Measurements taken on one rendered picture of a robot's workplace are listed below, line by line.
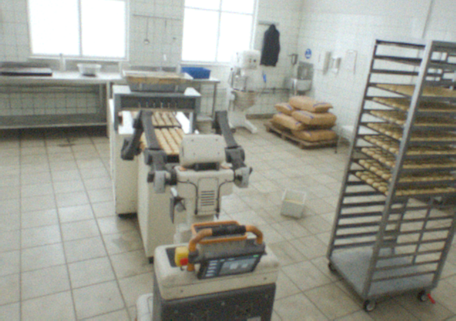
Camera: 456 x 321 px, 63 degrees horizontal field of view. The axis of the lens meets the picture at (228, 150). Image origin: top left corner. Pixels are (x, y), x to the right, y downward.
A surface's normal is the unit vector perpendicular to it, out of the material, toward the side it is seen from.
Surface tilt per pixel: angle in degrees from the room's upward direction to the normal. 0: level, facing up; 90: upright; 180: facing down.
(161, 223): 90
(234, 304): 90
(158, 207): 90
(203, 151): 47
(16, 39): 90
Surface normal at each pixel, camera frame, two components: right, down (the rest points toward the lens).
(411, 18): -0.88, 0.07
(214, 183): 0.34, 0.20
